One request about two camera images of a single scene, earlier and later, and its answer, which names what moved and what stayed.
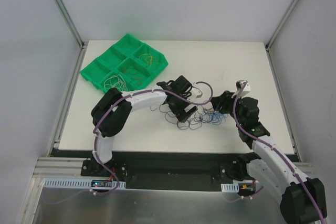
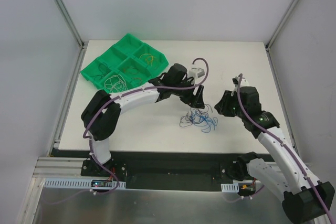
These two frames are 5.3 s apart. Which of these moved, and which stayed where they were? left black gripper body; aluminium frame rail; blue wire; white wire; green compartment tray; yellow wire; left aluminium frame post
Moved: blue wire; left black gripper body
Stayed: white wire; green compartment tray; left aluminium frame post; aluminium frame rail; yellow wire
